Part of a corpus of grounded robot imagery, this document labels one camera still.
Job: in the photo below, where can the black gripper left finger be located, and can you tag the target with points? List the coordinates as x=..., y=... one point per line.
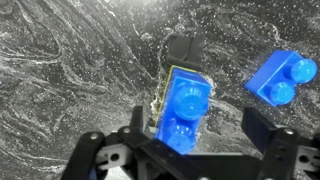
x=95, y=153

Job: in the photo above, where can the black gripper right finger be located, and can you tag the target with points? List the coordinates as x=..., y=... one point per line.
x=284, y=149

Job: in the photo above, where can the large blue lego brick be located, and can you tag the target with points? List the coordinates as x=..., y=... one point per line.
x=185, y=102

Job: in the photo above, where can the small blue lego upright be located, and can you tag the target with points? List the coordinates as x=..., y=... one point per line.
x=275, y=81

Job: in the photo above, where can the black tape patch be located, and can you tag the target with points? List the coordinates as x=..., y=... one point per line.
x=186, y=51

